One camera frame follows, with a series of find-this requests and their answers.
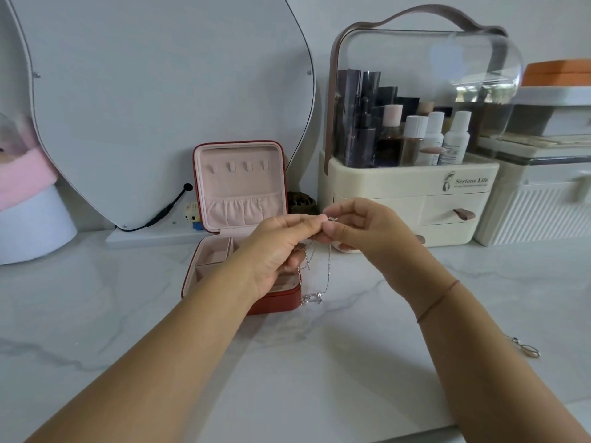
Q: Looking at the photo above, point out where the brown bottle white cap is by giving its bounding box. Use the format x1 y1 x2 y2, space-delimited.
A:
399 115 428 168

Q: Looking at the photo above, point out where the white ribbed storage box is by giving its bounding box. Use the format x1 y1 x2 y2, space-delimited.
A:
473 150 591 248

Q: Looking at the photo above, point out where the person's left forearm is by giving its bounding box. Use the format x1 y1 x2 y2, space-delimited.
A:
23 264 261 443

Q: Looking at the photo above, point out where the white bottle printed label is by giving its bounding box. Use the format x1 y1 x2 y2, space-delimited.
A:
440 110 472 166

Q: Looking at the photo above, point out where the brown hair claw clip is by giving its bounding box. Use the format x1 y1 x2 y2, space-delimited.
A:
287 191 320 216

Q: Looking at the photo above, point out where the red jewelry box pink lining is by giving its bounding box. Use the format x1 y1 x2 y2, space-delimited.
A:
181 140 304 316

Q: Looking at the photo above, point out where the white cylinder stand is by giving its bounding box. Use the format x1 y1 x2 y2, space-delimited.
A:
0 184 78 266

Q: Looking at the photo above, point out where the dark dropper bottle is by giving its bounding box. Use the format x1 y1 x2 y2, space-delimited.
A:
355 98 377 167

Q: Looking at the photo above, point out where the person's right forearm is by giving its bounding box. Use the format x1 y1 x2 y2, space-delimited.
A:
406 281 591 443

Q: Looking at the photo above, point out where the black mirror cable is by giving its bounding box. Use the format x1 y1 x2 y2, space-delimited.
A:
115 182 194 232

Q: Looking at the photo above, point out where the irregular frameless mirror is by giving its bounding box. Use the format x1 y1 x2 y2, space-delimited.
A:
8 0 317 232

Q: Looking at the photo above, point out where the amber bottle pink cap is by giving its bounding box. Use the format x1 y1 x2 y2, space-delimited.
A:
376 104 407 168

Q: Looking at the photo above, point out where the grey white box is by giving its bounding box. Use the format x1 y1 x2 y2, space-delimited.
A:
505 86 591 137

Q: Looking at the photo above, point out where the silver chain necklace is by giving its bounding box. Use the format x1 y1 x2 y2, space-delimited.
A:
297 217 341 308

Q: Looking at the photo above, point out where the person's right hand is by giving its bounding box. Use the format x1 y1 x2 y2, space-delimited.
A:
321 197 459 320

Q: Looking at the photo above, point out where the slim white bottle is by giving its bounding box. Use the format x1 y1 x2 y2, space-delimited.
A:
424 111 445 153

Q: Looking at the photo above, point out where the red string bracelet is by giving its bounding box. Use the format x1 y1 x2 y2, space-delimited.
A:
416 279 462 324

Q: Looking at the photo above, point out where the white mirror base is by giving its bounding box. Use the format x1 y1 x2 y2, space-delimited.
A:
105 220 219 250

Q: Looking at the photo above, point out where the silver pendant jewelry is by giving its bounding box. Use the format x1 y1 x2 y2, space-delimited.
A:
505 335 541 360

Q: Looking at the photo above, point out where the cream cosmetic organizer clear lid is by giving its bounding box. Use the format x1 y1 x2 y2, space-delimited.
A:
317 4 525 254

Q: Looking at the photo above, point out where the person's left hand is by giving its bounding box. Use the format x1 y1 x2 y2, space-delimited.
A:
232 214 325 301

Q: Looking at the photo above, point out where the orange box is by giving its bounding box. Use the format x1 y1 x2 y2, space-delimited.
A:
521 59 591 88

